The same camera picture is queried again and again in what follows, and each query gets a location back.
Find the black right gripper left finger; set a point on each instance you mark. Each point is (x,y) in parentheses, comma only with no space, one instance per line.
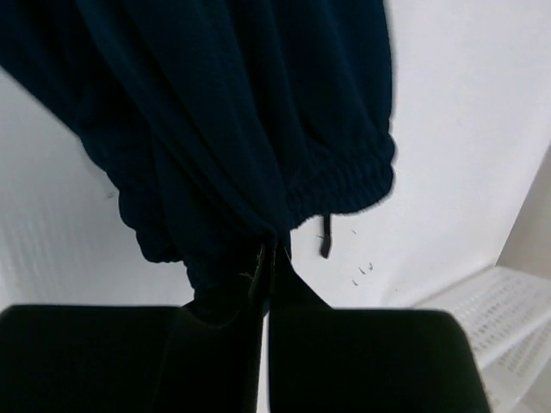
(200,357)

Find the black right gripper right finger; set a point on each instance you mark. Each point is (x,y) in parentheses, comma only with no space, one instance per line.
(325,359)

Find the navy blue shorts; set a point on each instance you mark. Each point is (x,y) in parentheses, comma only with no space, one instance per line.
(224,125)

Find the white perforated plastic basket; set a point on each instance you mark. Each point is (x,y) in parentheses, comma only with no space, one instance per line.
(506,316)

